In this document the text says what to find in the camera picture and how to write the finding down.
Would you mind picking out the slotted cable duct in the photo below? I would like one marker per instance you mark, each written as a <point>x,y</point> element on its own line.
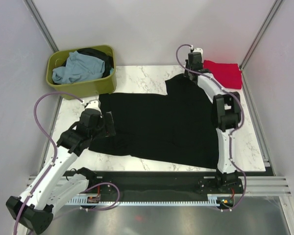
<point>88,201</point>

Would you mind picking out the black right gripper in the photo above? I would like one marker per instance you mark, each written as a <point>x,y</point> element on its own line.
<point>186,74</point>

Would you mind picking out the folded red t shirt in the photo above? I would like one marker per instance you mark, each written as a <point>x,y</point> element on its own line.
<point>228,75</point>

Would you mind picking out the olive green plastic bin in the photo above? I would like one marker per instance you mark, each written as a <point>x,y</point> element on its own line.
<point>104,85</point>

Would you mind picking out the light blue t shirt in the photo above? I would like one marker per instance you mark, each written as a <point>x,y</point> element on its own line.
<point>79,68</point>

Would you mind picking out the right aluminium corner post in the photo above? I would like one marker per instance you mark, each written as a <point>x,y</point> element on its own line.
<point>262,30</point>

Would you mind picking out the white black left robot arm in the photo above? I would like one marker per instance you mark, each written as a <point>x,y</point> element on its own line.
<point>36,206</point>

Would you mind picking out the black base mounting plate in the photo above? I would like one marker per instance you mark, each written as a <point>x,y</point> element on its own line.
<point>158,186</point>

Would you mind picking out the left aluminium corner post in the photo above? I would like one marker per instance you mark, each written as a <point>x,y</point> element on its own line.
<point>41,24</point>

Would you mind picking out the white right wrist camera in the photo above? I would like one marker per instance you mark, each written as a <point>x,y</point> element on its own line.
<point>197,49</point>

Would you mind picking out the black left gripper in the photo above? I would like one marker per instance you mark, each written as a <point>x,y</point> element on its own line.
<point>108,129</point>

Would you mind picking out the aluminium front rail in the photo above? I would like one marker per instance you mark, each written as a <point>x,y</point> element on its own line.
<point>267,186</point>

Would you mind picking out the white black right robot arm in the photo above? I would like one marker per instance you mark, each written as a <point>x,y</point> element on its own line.
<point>226,117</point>

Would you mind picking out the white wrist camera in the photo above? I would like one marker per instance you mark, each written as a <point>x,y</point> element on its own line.
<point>197,49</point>
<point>92,107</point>

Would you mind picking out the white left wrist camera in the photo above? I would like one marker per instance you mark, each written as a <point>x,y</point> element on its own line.
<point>92,107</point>

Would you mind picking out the black t shirt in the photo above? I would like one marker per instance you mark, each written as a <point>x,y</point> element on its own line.
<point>174,128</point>

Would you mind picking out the black garment in bin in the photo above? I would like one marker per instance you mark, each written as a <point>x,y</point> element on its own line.
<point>107,59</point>

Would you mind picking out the aluminium corner post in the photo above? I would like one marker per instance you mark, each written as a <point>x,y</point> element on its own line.
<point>41,24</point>
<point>262,30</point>

